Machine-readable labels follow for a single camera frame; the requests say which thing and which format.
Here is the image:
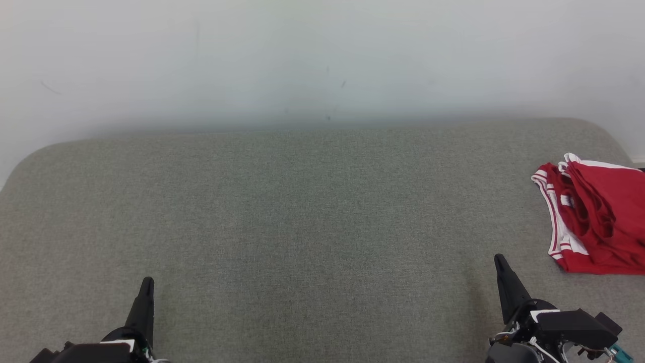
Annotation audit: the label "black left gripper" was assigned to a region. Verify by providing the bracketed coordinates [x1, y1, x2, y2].
[103, 277, 154, 363]

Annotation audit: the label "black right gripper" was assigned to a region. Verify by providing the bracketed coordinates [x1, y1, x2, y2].
[494, 254, 555, 343]

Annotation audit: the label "red shorts with white stripes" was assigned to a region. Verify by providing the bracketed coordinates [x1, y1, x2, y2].
[531, 162, 645, 276]

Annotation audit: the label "red shorts with white waistband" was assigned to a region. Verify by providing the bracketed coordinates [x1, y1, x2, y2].
[557, 152, 645, 268]

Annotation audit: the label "thin white cable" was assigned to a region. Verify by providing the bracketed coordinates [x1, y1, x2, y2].
[491, 325, 561, 363]

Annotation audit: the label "red white twisted wire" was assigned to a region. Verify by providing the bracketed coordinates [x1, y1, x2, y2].
[577, 344, 615, 361]

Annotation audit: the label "teal right camera connector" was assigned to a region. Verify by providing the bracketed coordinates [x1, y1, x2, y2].
[607, 343, 633, 363]

